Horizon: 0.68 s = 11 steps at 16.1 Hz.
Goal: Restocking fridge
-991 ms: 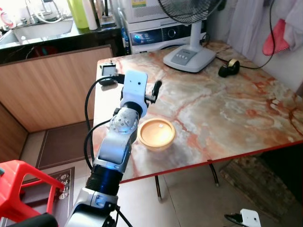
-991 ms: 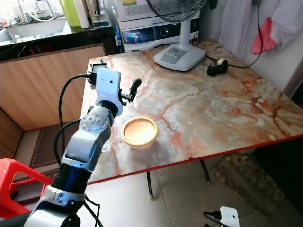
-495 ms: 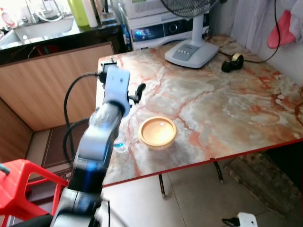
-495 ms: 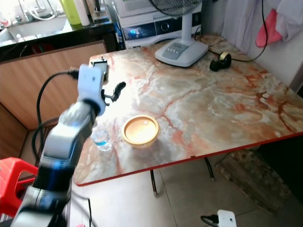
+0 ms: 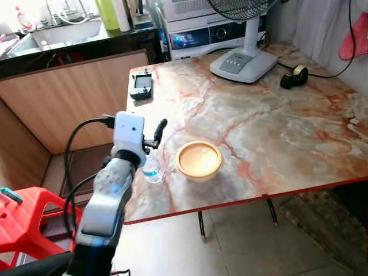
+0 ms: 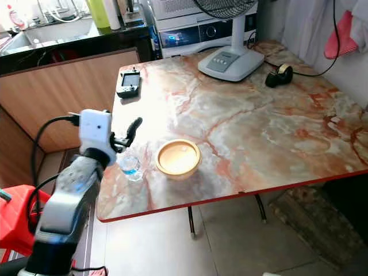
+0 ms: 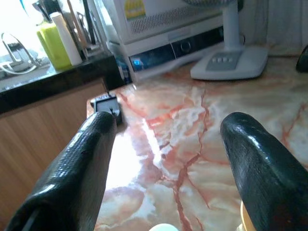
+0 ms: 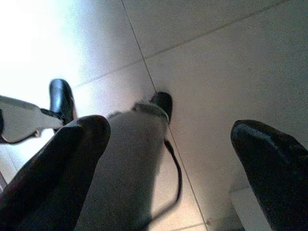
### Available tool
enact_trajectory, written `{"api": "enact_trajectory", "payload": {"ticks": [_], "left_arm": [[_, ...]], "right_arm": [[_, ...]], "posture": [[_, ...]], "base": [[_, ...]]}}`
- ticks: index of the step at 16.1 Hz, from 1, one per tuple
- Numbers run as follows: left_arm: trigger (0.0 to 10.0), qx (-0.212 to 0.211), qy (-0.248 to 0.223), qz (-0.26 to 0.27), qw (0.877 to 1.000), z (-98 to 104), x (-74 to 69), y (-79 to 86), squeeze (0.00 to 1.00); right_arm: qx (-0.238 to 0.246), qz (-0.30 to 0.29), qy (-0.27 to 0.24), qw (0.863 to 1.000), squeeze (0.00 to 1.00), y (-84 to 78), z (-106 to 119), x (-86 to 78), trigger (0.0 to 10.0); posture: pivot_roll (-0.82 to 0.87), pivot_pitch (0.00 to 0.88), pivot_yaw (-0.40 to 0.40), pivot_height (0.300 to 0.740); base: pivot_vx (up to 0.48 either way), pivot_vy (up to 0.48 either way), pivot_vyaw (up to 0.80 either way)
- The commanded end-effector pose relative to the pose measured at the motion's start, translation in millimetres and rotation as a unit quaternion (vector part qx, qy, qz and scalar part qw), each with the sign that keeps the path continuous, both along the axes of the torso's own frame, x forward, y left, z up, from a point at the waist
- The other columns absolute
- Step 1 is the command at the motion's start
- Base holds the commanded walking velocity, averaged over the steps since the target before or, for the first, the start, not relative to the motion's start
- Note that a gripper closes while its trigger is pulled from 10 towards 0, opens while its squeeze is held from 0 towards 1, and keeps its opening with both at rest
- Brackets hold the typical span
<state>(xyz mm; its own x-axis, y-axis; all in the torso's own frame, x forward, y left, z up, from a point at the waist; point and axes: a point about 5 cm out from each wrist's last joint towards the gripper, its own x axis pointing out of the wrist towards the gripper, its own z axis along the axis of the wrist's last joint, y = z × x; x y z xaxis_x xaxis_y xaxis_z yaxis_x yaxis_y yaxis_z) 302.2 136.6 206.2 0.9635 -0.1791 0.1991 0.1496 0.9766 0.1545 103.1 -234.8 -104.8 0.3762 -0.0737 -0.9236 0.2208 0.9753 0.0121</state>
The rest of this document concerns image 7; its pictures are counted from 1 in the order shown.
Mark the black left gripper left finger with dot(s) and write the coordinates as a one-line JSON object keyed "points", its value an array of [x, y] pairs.
{"points": [[72, 180]]}

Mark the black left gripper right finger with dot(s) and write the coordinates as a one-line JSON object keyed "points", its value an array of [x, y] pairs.
{"points": [[269, 180]]}

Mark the beige cup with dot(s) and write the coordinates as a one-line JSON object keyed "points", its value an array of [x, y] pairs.
{"points": [[243, 216]]}

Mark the wooden cabinet with black counter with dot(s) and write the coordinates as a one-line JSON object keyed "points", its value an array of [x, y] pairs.
{"points": [[36, 125]]}

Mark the small black tabletop device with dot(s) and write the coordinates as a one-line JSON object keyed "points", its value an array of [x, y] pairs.
{"points": [[106, 104]]}

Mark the small black rounded object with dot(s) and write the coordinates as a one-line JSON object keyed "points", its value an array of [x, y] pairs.
{"points": [[302, 60]]}

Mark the lime green container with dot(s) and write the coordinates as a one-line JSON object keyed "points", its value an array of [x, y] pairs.
{"points": [[54, 45]]}

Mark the white plastic bottle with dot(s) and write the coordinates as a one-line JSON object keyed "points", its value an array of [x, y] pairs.
{"points": [[68, 41]]}

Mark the clear utensil holder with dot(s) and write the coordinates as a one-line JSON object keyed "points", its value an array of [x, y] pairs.
{"points": [[81, 31]]}

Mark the black front player with blue light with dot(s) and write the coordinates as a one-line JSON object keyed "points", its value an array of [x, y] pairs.
{"points": [[156, 56]]}

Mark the pale curtain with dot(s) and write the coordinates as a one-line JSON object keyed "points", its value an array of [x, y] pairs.
{"points": [[284, 19]]}

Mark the white vented appliance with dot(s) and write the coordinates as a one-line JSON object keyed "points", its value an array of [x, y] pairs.
{"points": [[168, 21]]}

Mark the white pedestal fan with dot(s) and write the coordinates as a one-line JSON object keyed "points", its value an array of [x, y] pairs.
{"points": [[228, 63]]}

